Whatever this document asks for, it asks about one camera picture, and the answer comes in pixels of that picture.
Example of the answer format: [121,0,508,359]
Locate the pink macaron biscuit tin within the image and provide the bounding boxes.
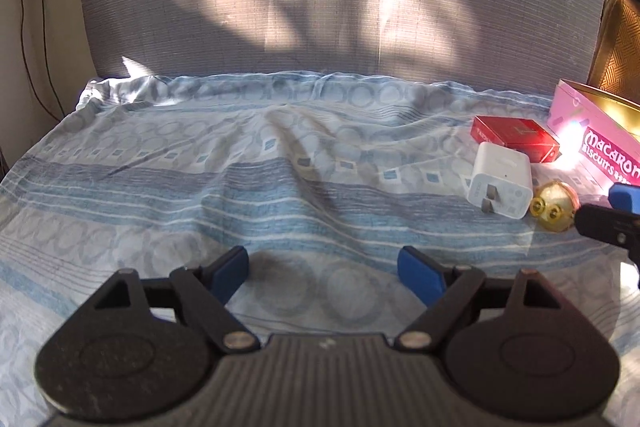
[547,79,639,187]

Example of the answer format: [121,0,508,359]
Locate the gold round ornament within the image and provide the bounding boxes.
[529,180,580,233]

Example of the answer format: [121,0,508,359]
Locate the red cigarette box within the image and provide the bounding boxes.
[470,116,560,164]

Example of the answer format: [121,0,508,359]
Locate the white USB charger plug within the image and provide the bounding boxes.
[466,142,534,220]

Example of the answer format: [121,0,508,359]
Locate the brown woven cushion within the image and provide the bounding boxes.
[587,0,640,104]

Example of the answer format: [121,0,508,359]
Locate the blue patterned bed sheet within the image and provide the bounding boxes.
[1,72,639,426]

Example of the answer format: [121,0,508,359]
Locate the black wall cable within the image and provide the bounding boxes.
[13,0,64,120]

